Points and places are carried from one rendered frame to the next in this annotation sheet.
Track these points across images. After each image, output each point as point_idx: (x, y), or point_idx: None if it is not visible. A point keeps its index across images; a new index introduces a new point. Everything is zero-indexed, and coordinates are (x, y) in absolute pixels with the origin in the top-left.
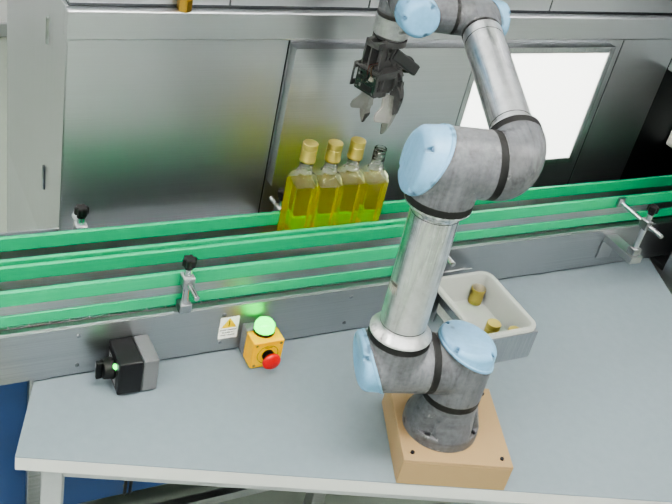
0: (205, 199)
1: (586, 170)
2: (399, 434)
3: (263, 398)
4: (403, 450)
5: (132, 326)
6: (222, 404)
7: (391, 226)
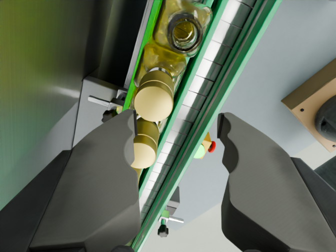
0: (64, 142)
1: None
2: (320, 141)
3: (220, 152)
4: (327, 148)
5: None
6: (208, 169)
7: (224, 5)
